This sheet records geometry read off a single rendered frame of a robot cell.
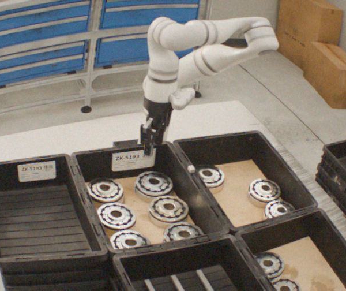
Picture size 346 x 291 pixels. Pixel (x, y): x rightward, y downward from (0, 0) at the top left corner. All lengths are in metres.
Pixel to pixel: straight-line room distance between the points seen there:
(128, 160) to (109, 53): 1.91
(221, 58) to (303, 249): 0.59
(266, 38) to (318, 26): 3.20
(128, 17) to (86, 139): 1.51
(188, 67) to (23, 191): 0.61
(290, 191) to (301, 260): 0.26
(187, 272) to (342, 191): 1.20
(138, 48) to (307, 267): 2.37
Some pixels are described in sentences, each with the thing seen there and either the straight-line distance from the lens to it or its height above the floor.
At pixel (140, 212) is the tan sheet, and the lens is 1.36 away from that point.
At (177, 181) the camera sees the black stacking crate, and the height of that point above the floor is 0.87.
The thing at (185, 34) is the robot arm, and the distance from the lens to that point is 1.13.
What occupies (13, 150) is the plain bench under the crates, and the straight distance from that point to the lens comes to 1.81.
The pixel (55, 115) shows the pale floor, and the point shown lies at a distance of 3.37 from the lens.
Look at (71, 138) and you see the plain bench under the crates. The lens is 1.86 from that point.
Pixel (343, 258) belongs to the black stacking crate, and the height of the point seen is 0.89.
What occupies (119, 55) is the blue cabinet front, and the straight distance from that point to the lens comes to 3.31.
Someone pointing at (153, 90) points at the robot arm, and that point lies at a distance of 1.19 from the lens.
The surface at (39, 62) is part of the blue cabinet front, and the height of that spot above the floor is 0.44.
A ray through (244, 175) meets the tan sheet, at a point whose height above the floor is 0.83.
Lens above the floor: 1.72
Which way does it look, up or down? 33 degrees down
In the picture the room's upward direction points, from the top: 8 degrees clockwise
